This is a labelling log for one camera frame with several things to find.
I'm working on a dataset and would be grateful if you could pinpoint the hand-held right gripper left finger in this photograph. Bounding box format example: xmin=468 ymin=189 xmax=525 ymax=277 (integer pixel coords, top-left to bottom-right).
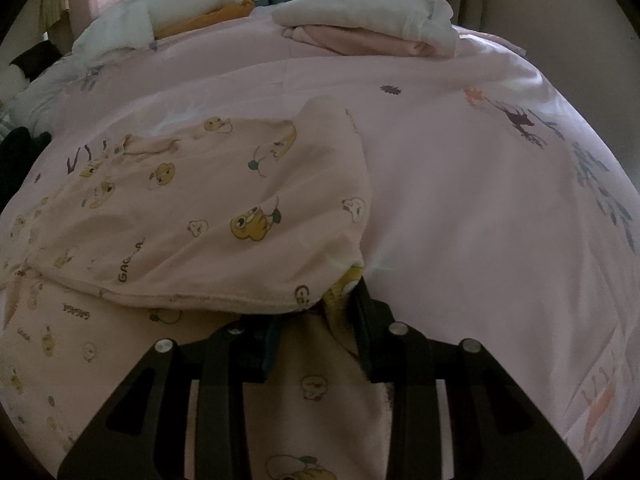
xmin=56 ymin=316 xmax=282 ymax=480

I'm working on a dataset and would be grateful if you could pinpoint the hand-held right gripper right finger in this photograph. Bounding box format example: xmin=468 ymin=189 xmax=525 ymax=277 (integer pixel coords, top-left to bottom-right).
xmin=349 ymin=277 xmax=584 ymax=480

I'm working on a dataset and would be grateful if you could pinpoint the pink duck print baby garment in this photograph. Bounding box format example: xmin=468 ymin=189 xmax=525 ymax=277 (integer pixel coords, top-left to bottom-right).
xmin=0 ymin=96 xmax=396 ymax=480

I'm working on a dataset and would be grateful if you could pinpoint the pink deer print bed blanket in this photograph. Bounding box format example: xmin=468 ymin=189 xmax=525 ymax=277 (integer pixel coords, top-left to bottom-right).
xmin=0 ymin=7 xmax=640 ymax=467

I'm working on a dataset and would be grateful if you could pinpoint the pink folded cloth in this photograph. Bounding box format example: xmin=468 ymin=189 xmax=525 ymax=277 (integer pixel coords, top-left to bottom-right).
xmin=281 ymin=24 xmax=438 ymax=57

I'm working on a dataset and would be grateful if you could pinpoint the black cloth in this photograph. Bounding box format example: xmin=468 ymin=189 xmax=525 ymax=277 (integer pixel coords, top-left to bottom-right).
xmin=0 ymin=127 xmax=52 ymax=211

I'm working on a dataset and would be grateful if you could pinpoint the white folded cloth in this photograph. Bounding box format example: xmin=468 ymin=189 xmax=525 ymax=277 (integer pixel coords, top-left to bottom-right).
xmin=272 ymin=0 xmax=460 ymax=57

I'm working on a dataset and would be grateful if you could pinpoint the white pillow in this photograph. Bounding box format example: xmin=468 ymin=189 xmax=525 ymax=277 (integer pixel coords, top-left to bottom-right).
xmin=9 ymin=55 xmax=88 ymax=128

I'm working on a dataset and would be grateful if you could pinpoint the white fluffy blanket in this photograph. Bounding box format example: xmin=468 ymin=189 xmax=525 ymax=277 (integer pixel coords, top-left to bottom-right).
xmin=72 ymin=0 xmax=266 ymax=57

